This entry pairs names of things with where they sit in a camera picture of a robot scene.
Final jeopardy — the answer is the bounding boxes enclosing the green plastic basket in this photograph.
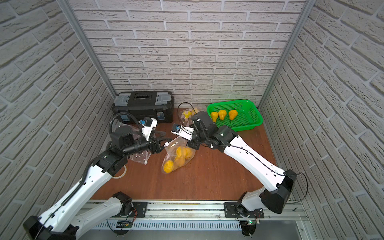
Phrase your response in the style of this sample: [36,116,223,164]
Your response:
[207,100,263,132]

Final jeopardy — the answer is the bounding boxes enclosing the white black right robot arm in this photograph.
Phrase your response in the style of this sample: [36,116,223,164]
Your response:
[187,111,298,214]

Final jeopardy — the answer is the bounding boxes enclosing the clear tape roll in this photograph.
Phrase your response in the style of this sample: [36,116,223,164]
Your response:
[112,165,127,180]

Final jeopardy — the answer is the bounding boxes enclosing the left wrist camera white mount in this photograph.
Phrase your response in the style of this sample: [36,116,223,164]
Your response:
[139,117,158,141]

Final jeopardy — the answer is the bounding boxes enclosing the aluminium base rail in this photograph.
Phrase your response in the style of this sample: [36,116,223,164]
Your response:
[93,200,309,231]

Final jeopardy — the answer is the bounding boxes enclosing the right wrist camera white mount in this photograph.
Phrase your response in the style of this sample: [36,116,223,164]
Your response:
[171,124,195,141]

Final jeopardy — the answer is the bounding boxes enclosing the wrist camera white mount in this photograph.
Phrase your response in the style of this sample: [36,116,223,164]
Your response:
[171,124,195,141]
[139,117,158,141]

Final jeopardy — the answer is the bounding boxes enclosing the dotted zip bag with pears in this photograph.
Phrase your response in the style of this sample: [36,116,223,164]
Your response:
[112,120,152,165]

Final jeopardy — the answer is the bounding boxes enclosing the black plastic toolbox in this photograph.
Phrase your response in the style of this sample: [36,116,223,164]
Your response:
[112,91,175,123]

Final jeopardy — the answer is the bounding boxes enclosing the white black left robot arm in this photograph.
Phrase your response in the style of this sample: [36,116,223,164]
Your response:
[23,121,171,240]

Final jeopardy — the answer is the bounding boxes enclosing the clear zip bag with pears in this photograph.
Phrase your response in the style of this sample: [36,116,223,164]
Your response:
[179,106,206,127]

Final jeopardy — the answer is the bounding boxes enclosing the yellow pear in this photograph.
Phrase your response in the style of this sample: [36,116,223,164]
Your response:
[218,110,227,121]
[229,110,238,121]
[210,112,219,123]

